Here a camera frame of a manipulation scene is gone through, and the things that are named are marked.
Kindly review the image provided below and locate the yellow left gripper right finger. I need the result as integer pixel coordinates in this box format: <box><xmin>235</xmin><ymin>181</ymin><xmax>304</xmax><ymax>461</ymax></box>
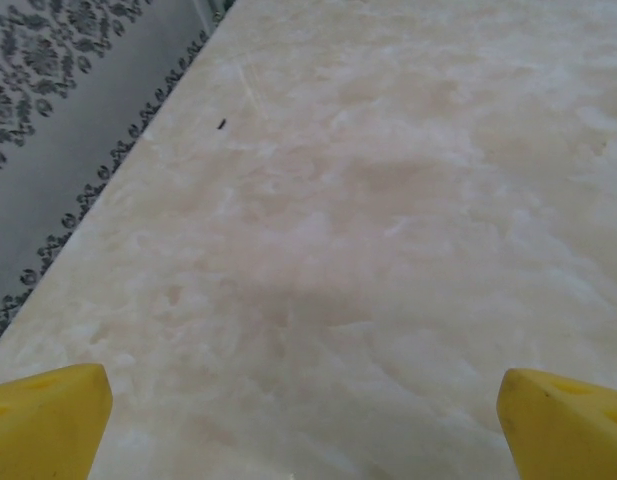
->
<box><xmin>496</xmin><ymin>368</ymin><xmax>617</xmax><ymax>480</ymax></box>

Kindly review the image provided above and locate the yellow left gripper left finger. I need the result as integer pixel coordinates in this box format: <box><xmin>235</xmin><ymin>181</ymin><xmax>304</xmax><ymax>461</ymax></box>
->
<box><xmin>0</xmin><ymin>363</ymin><xmax>113</xmax><ymax>480</ymax></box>

